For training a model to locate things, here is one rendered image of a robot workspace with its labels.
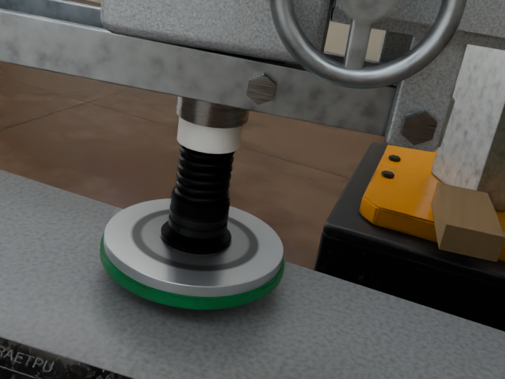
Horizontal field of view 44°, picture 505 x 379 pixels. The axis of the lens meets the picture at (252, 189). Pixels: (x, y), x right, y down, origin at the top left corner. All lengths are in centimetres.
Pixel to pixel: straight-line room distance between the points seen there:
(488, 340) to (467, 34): 38
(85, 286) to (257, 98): 30
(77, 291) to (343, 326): 31
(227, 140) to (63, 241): 28
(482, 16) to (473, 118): 80
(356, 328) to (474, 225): 45
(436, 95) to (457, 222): 55
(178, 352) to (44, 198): 38
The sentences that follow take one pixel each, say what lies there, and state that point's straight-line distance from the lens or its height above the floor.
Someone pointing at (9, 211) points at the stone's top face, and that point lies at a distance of 91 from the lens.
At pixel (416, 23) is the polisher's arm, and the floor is 119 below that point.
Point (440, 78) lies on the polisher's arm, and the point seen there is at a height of 115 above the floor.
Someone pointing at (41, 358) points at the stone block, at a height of 84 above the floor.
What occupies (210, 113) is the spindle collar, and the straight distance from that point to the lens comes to 65.
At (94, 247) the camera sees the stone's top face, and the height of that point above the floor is 84.
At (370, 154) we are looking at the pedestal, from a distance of 165.
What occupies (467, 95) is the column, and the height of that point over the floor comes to 98.
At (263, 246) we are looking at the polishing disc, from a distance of 75.
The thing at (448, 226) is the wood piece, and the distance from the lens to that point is 112.
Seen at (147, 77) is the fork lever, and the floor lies 110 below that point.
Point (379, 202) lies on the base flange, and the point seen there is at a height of 78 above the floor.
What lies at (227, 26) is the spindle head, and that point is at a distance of 56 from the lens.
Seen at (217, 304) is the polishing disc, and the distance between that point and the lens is 67.
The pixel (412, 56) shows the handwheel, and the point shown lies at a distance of 51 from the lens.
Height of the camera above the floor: 126
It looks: 23 degrees down
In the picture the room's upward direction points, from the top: 9 degrees clockwise
